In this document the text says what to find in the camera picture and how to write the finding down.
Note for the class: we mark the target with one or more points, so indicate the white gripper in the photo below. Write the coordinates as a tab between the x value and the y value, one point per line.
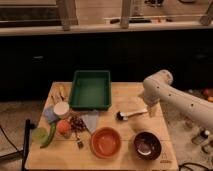
152	109

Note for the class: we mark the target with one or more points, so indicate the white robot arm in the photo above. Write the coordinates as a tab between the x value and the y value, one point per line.
158	87

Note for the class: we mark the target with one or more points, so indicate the dark purple bowl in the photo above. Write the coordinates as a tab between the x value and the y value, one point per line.
147	146

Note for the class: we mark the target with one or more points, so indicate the red bowl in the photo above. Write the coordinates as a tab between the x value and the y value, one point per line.
105	142

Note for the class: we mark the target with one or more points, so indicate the spice bottle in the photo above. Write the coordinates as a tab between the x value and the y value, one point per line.
201	137

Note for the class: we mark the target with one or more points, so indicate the light blue triangular cloth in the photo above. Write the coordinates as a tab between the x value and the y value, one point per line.
90	119

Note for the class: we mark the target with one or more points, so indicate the green plastic tray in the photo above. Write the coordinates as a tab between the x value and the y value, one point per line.
91	90

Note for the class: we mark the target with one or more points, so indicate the dark grape bunch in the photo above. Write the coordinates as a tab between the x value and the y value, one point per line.
77	124

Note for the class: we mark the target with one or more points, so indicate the orange fruit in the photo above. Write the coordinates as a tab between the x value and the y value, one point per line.
63	127

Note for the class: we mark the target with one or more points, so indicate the white round cup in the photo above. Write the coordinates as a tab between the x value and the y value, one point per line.
61	109

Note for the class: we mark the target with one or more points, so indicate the yellow banana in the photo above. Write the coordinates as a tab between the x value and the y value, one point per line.
62	92

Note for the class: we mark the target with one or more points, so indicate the green chili pepper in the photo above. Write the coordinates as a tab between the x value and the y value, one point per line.
50	136

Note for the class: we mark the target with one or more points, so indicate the black chair frame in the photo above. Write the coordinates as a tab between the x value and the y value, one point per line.
23	153

